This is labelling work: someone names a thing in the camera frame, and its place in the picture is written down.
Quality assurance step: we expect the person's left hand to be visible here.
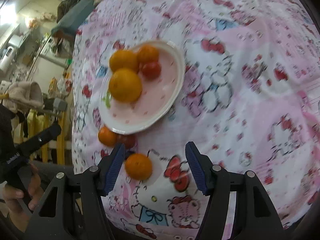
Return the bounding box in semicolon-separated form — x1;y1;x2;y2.
3;164;44;232

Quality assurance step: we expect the pink strawberry ceramic plate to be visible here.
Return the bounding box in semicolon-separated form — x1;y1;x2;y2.
99;40;185;135

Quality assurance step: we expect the small tangerine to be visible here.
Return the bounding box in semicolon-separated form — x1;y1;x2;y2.
98;126;117;147

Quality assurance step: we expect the pink fluffy garment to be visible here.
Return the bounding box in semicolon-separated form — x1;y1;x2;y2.
1;81;43;113

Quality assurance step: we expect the large orange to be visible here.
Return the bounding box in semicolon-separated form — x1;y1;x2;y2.
109;49;139;73
108;68;143;103

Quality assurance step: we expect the blue sofa with clothes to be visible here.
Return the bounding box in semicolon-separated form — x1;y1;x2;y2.
51;0;95;44

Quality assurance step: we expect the Hello Kitty pink sheet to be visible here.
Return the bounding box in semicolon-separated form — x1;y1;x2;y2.
72;0;319;239

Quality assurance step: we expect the red tomato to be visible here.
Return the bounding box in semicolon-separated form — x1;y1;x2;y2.
117;134;136;150
140;62;162;80

